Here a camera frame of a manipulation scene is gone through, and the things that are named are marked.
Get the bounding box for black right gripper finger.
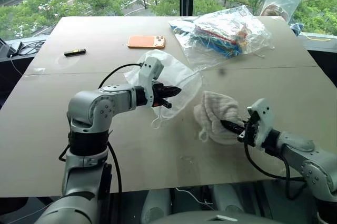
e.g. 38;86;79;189
220;119;249;130
227;126;246;137

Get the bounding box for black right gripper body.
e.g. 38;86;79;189
237;112;261;148

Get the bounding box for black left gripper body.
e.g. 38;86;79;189
152;80;170;108

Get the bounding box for white translucent drawstring bag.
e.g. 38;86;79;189
123;48;204;130

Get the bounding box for white towel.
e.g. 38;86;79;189
193;90;242;146

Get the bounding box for large clear plastic bag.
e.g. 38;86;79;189
167;5;276;68

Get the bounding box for clear zip bag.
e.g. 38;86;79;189
259;0;301;24

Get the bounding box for orange smartphone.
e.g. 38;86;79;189
127;35;166;49

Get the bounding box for small black stick device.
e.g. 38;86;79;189
64;48;87;57

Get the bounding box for light blue cloth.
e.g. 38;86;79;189
289;22;306;37

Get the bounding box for black box device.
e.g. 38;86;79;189
0;37;25;58

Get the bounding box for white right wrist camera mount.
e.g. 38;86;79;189
246;98;274;151

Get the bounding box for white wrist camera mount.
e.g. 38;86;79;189
136;56;165;108
246;98;274;151

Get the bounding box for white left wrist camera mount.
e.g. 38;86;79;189
136;56;165;108

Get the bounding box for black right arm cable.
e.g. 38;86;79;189
243;139;308;200

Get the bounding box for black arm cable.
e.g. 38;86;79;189
97;63;145;89
243;139;308;200

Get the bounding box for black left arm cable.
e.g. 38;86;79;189
97;63;145;89

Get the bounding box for thin white wire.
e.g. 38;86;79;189
174;186;214;212

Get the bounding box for yellow cable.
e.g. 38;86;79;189
304;35;332;42

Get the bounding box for thin black cables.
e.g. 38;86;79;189
17;39;46;56

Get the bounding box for thin white cable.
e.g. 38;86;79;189
9;55;24;76

